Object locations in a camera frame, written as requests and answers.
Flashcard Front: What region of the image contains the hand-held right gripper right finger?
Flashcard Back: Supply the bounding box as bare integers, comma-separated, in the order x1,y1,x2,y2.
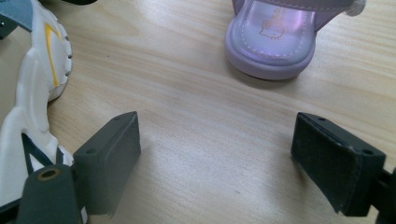
290,111,388,218

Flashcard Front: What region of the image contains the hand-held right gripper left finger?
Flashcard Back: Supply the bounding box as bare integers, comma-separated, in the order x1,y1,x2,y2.
73,110,142,218

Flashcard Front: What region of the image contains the pair of pink-white sneakers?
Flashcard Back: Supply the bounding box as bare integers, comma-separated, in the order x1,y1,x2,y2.
224,0,368,81

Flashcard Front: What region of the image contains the navy and white sneaker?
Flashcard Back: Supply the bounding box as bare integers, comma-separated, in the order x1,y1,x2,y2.
0,0,75,209

